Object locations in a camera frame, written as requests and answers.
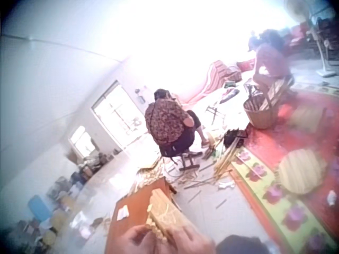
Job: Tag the person's right hand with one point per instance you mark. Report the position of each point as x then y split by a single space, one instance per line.
190 242

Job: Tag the person's left hand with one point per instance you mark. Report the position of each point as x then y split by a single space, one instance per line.
137 242

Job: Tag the person's right fingers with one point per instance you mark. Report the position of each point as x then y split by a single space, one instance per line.
182 234

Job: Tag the person's left fingers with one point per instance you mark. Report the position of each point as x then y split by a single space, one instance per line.
155 239

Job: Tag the woven bamboo strip piece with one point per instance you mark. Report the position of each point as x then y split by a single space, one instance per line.
165 211

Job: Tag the orange wooden table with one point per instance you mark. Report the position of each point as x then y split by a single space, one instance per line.
132 232

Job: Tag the white paper scrap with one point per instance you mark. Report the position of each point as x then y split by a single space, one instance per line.
123 213

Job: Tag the crumpled white paper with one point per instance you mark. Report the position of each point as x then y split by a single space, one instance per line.
226 185

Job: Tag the heap of bamboo strips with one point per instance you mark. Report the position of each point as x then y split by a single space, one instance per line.
222 164

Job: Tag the heap of household things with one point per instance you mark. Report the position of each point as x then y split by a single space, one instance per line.
69 185

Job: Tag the black bag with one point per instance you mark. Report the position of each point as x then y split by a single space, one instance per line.
234 139

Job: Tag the blue plastic container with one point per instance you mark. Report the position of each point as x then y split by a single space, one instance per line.
37 207

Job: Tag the window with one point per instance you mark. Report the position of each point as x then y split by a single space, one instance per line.
80 141

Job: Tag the small black folding stool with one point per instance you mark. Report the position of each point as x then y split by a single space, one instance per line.
213 109

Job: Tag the red floral floor mat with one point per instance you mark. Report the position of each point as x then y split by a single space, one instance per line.
286 148

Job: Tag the round woven bamboo tray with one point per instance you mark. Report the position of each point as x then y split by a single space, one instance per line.
303 172

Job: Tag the small white packet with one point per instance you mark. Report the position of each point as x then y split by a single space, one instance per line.
331 198

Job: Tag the red striped bag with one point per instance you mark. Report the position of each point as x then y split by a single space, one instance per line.
212 76

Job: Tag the white standing fan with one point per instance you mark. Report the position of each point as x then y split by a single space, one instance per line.
324 55

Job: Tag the red furniture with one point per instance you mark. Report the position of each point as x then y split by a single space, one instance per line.
302 34

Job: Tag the doorway frame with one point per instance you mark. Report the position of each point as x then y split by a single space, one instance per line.
116 113

